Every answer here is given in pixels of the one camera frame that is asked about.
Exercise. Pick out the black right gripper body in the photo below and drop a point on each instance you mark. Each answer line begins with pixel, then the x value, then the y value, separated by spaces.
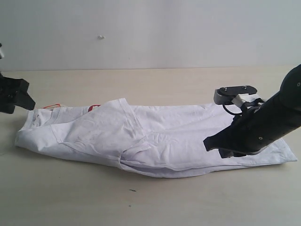
pixel 243 137

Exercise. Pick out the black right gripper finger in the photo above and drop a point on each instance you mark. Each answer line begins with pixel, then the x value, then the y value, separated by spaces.
pixel 220 141

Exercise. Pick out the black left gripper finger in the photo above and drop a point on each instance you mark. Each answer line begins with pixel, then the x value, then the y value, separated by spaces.
pixel 21 85
pixel 23 99

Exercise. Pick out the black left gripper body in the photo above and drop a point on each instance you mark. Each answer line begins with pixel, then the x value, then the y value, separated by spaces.
pixel 8 88

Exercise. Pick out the white t-shirt red lettering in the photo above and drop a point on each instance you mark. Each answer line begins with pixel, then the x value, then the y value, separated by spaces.
pixel 156 141

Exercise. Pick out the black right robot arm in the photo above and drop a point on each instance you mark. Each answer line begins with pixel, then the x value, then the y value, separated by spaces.
pixel 281 113

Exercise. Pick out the small white wall anchor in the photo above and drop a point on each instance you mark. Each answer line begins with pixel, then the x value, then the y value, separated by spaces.
pixel 100 37

